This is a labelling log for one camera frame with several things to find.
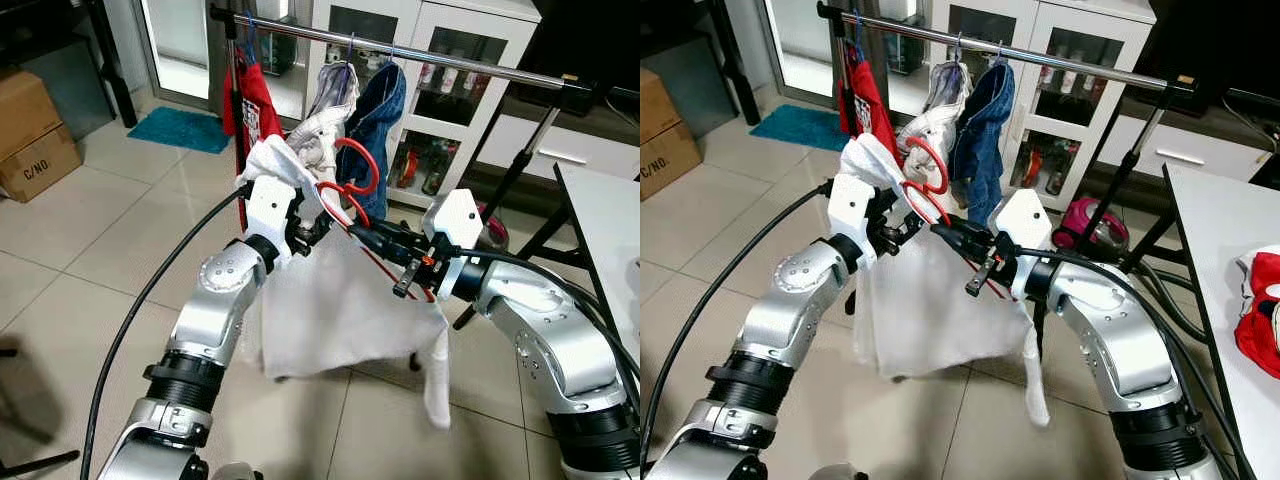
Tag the red plastic clothes hanger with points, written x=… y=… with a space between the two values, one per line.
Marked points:
x=375 y=165
x=944 y=170

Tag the plain white cloth garment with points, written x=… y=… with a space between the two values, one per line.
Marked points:
x=930 y=310
x=330 y=310

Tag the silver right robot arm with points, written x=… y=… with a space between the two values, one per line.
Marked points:
x=1110 y=340
x=545 y=340

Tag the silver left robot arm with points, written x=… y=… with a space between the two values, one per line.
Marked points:
x=215 y=300
x=790 y=310

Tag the pink vacuum cleaner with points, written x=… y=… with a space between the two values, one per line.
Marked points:
x=495 y=232
x=1085 y=222

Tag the white grey hanging garment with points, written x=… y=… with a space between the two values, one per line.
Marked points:
x=935 y=120
x=322 y=135

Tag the blue denim hanging garment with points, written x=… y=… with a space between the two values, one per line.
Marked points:
x=985 y=120
x=380 y=110

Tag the red printed hanging garment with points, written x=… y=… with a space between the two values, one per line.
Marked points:
x=255 y=105
x=868 y=100

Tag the teal floor mat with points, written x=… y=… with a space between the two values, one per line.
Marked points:
x=800 y=128
x=180 y=130

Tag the long white table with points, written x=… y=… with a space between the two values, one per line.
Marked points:
x=1210 y=260
x=610 y=230

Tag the grey framed glass door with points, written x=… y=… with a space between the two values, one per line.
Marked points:
x=800 y=40
x=175 y=40

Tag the printed brown cardboard box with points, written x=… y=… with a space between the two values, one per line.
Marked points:
x=668 y=165
x=40 y=170

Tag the plain brown cardboard box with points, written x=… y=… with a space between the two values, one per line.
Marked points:
x=25 y=110
x=655 y=105

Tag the black flat screen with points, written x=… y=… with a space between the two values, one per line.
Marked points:
x=1220 y=45
x=580 y=35

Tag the red white crumpled garment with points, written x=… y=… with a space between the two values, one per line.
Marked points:
x=1262 y=335

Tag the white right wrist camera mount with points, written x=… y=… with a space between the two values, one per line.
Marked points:
x=455 y=220
x=1020 y=222

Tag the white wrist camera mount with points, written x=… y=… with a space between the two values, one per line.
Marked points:
x=268 y=205
x=850 y=205
x=1020 y=222
x=455 y=220

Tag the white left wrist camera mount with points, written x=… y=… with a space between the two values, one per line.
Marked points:
x=268 y=205
x=850 y=205

